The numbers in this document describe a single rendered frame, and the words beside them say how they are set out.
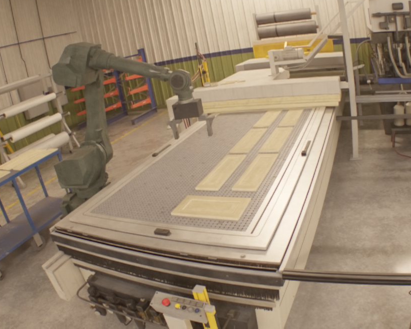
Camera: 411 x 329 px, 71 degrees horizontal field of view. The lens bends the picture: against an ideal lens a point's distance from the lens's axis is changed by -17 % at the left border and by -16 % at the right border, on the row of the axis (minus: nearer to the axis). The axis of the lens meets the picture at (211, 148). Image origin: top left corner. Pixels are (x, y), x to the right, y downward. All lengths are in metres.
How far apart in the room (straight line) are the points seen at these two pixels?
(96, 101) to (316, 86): 2.71
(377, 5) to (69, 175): 4.69
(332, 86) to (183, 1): 6.31
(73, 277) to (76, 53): 1.95
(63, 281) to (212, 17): 8.03
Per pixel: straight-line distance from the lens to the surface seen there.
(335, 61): 6.68
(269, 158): 2.96
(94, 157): 3.41
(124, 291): 2.42
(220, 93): 4.90
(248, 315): 2.01
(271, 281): 1.81
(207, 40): 9.59
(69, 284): 2.87
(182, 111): 2.85
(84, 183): 3.38
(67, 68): 3.15
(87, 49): 3.11
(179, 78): 2.75
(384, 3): 5.36
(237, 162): 2.97
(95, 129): 3.52
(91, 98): 3.48
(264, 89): 4.66
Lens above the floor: 2.00
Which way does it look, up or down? 19 degrees down
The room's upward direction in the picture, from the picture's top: 11 degrees counter-clockwise
